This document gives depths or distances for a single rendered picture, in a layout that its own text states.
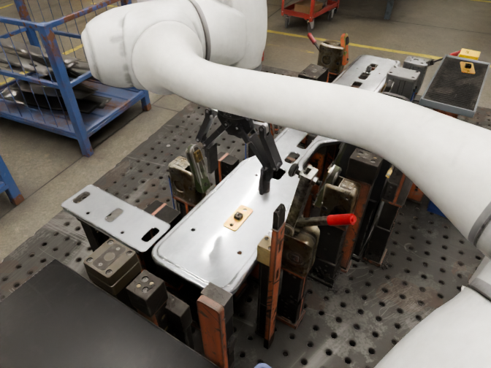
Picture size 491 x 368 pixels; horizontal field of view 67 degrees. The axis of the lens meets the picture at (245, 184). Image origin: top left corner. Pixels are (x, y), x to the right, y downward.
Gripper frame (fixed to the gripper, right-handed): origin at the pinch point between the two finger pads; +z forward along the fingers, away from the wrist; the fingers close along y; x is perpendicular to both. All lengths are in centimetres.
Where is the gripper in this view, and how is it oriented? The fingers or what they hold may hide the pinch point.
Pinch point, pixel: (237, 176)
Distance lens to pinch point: 82.2
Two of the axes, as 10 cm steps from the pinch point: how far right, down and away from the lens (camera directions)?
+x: 5.3, -5.5, 6.4
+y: 8.5, 3.5, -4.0
